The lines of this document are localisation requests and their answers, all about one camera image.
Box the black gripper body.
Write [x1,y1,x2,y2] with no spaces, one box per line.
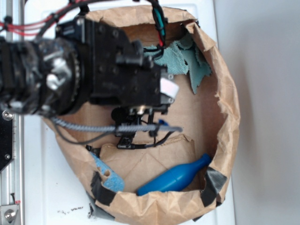
[56,17,178,114]

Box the teal cloth rag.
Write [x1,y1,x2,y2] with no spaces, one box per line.
[155,33,212,94]

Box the blue sponge piece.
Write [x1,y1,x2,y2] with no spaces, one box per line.
[90,153,125,192]

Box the blue plastic bottle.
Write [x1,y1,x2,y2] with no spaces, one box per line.
[137,153,211,196]

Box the brown paper bag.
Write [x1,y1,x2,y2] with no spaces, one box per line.
[56,7,240,225]

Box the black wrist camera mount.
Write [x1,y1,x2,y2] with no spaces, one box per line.
[111,107,173,150]

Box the braided grey cable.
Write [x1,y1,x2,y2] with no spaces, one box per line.
[50,117,183,134]

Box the red wire bundle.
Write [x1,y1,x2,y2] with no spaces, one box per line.
[0,11,78,37]

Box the aluminium extrusion rail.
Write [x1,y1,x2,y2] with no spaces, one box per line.
[0,0,25,225]

